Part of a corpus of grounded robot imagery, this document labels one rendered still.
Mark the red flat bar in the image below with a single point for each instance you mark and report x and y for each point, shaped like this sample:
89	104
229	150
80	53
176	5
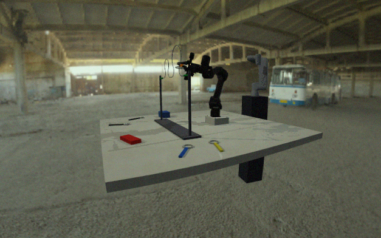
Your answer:
130	139

